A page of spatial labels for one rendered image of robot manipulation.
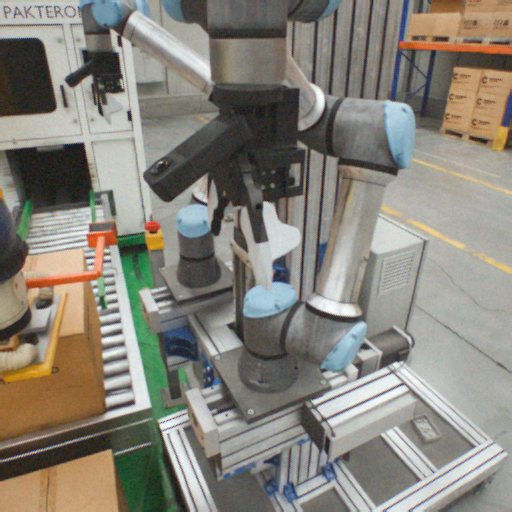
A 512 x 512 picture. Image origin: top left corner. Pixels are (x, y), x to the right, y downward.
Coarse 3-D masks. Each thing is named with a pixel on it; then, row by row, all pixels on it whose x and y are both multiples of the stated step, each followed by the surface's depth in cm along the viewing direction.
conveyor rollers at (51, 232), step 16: (80, 208) 320; (96, 208) 323; (32, 224) 295; (48, 224) 298; (64, 224) 294; (80, 224) 297; (32, 240) 273; (48, 240) 276; (64, 240) 272; (80, 240) 275; (112, 272) 237; (96, 288) 227; (112, 288) 222; (112, 304) 208; (112, 320) 199; (112, 352) 177; (112, 368) 169; (128, 368) 171; (112, 384) 161; (128, 384) 163; (112, 400) 154; (128, 400) 155
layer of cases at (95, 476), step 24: (96, 456) 134; (24, 480) 126; (48, 480) 126; (72, 480) 126; (96, 480) 126; (120, 480) 142; (0, 504) 119; (24, 504) 119; (48, 504) 119; (72, 504) 120; (96, 504) 120; (120, 504) 127
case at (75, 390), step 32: (32, 256) 169; (64, 256) 169; (32, 288) 148; (64, 288) 148; (64, 320) 132; (96, 320) 176; (0, 352) 120; (64, 352) 128; (96, 352) 154; (0, 384) 125; (32, 384) 129; (64, 384) 133; (96, 384) 137; (0, 416) 130; (32, 416) 134; (64, 416) 139
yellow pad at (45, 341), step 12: (36, 300) 116; (48, 300) 116; (60, 300) 117; (60, 312) 112; (60, 324) 109; (24, 336) 102; (36, 336) 99; (48, 336) 102; (48, 348) 99; (36, 360) 95; (48, 360) 96; (12, 372) 92; (24, 372) 92; (36, 372) 93; (48, 372) 93
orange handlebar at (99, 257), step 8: (104, 240) 124; (104, 248) 121; (96, 256) 115; (96, 264) 111; (80, 272) 107; (88, 272) 107; (96, 272) 108; (32, 280) 104; (40, 280) 104; (48, 280) 104; (56, 280) 105; (64, 280) 105; (72, 280) 106; (80, 280) 107; (88, 280) 107
